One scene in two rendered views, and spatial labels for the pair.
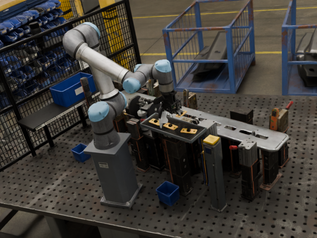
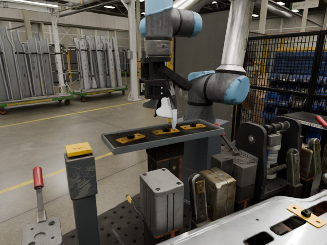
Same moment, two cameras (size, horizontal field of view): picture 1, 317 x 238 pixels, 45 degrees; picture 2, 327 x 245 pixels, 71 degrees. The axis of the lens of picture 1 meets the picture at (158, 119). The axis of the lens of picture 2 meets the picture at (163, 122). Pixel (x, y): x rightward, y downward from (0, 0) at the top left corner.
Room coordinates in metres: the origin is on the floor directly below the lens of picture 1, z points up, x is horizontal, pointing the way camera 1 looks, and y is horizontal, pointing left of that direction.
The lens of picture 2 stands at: (1.94, -0.73, 1.39)
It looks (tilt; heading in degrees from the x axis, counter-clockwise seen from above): 16 degrees down; 105
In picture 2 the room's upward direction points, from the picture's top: straight up
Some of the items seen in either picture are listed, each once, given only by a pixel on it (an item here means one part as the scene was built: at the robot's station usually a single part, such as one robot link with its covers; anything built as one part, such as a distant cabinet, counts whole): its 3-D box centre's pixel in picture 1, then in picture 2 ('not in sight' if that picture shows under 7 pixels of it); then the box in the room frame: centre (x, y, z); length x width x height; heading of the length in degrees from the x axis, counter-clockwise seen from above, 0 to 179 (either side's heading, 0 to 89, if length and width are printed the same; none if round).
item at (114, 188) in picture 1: (115, 169); (197, 160); (1.83, 0.31, 0.90); 0.21 x 0.21 x 0.40; 62
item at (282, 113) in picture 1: (278, 138); not in sight; (1.86, -0.69, 0.88); 0.15 x 0.11 x 0.36; 133
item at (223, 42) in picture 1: (213, 48); not in sight; (4.60, -0.87, 0.47); 1.20 x 0.80 x 0.95; 151
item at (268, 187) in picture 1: (270, 161); not in sight; (1.70, -0.58, 0.84); 0.18 x 0.06 x 0.29; 133
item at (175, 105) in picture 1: (169, 100); (156, 78); (1.75, -0.08, 1.33); 0.09 x 0.08 x 0.12; 38
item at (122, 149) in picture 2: (171, 126); (164, 133); (1.77, -0.06, 1.16); 0.37 x 0.14 x 0.02; 43
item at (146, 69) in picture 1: (145, 72); (179, 24); (1.79, 0.02, 1.49); 0.11 x 0.11 x 0.08; 58
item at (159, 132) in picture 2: (170, 125); (166, 130); (1.77, -0.06, 1.17); 0.08 x 0.04 x 0.01; 38
